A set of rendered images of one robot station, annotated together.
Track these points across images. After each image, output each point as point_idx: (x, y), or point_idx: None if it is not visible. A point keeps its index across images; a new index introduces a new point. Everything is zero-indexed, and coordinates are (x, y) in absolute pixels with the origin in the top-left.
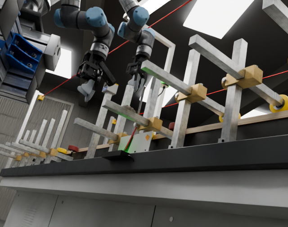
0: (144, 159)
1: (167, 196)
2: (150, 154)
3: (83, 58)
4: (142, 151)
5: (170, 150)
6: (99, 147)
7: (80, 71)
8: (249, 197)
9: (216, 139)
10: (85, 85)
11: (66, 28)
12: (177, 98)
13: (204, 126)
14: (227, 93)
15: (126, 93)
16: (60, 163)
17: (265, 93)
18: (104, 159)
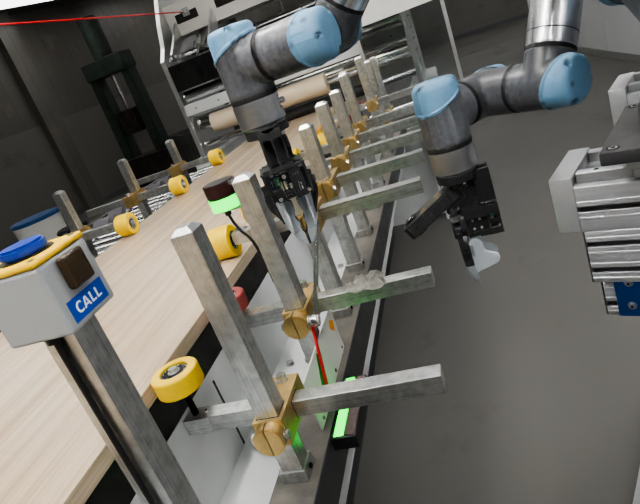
0: (357, 355)
1: (366, 370)
2: (356, 340)
3: (491, 184)
4: (340, 354)
5: (361, 309)
6: None
7: (496, 217)
8: (377, 299)
9: (251, 284)
10: (488, 246)
11: (547, 109)
12: (320, 229)
13: (232, 274)
14: None
15: (216, 262)
16: None
17: None
18: (327, 471)
